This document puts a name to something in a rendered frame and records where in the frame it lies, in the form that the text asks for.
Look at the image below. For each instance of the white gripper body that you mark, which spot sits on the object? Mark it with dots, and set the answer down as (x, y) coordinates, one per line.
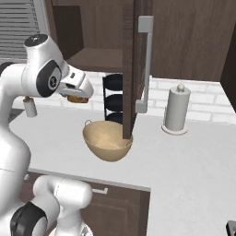
(78, 87)

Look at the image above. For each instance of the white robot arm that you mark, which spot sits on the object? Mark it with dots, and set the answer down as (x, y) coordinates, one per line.
(15, 159)

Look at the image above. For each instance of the brown bread loaf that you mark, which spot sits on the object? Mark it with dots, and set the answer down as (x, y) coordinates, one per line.
(77, 99)

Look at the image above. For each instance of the dark brown open cabinet door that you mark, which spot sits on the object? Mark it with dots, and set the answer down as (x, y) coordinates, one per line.
(129, 67)

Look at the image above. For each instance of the tan woven basket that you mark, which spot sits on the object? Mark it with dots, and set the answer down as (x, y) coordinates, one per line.
(104, 144)

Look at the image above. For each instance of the dark brown closed cabinet door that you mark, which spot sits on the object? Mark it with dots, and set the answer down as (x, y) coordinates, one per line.
(190, 37)

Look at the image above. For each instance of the dark brown tall cabinet side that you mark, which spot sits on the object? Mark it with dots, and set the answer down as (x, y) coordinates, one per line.
(230, 76)

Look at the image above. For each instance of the black object at counter edge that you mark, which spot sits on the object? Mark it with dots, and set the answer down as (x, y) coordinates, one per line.
(231, 229)

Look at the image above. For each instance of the white bottle with brown cap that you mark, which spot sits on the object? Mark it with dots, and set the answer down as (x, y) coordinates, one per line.
(30, 108)

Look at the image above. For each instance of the white window blinds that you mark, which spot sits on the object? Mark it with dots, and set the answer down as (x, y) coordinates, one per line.
(18, 30)

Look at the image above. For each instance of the white paper towel roll holder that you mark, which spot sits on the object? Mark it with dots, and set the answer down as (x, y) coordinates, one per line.
(176, 107)

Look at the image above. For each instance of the dark brown drawer front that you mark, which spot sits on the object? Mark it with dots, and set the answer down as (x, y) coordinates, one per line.
(120, 212)

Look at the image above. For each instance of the dark brown wall cabinet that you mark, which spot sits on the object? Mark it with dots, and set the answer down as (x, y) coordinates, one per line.
(98, 37)

